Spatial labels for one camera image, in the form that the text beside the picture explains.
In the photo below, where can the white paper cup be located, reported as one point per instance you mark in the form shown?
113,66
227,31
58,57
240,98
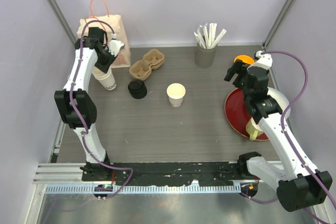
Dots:
176,93

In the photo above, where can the orange bowl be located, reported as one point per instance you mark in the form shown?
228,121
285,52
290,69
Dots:
245,59

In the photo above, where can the red round tray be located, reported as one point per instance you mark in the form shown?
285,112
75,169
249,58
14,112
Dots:
235,112

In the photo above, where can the paper bag with orange handles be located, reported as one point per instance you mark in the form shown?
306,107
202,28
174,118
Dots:
113,29

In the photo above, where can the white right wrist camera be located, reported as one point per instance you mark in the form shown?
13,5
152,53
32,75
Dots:
263,60

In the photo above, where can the stack of white paper cups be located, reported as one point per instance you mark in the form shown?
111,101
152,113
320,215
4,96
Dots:
107,79

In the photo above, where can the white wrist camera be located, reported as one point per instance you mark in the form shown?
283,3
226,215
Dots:
263,60
115,45

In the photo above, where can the brown cardboard cup carrier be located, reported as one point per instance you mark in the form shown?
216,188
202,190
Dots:
142,69

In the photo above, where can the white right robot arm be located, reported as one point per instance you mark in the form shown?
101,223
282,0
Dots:
299,184

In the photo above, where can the perforated cable duct rail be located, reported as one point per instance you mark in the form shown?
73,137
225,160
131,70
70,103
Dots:
97,189

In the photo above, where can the white paper plate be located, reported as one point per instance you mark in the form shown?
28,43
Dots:
280,98

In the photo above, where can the yellow mug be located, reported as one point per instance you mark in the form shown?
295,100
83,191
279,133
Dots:
253,131

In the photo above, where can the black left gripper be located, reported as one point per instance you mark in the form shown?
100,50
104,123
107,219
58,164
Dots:
105,68

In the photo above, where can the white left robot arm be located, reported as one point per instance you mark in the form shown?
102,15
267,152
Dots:
75,106

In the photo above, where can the grey straw holder cup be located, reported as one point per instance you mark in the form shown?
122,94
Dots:
204,57

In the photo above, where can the stack of black cup lids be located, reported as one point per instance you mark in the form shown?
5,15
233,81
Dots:
137,89

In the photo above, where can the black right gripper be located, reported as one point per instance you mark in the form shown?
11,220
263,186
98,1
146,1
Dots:
240,67

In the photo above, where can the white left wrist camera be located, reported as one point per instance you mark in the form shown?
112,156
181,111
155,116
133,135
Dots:
115,45

